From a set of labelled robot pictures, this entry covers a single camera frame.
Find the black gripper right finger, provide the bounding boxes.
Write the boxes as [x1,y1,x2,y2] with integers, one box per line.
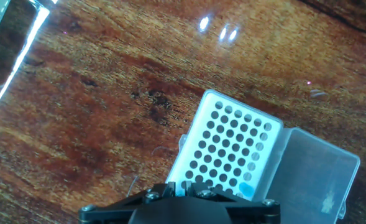
[182,181,281,224]

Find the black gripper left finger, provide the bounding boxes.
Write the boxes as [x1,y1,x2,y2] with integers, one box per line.
[78,182,176,224]

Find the blue pipette tip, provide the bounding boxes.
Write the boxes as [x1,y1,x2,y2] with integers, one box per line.
[239,182,255,200]

